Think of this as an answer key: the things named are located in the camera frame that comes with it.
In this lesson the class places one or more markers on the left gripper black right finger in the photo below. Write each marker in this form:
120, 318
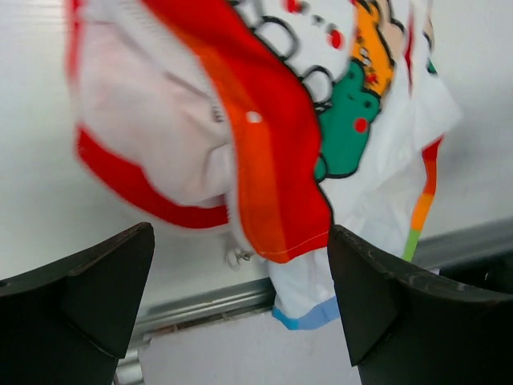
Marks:
443, 319

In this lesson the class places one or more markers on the aluminium table edge rail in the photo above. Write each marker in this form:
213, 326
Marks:
208, 305

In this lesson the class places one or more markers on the colourful cartoon children's jacket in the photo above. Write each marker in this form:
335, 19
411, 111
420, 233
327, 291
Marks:
270, 121

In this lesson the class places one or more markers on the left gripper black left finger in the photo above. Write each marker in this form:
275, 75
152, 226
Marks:
71, 321

